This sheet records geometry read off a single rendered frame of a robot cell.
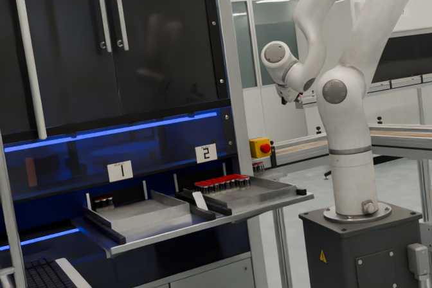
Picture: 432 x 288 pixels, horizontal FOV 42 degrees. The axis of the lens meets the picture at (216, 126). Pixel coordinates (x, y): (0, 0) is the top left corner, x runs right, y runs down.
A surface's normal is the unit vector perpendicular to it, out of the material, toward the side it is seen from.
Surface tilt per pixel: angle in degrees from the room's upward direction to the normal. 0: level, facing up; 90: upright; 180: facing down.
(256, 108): 90
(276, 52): 64
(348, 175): 90
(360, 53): 134
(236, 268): 90
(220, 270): 90
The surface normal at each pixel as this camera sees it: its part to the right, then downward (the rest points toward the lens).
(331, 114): -0.32, 0.73
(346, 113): -0.11, 0.71
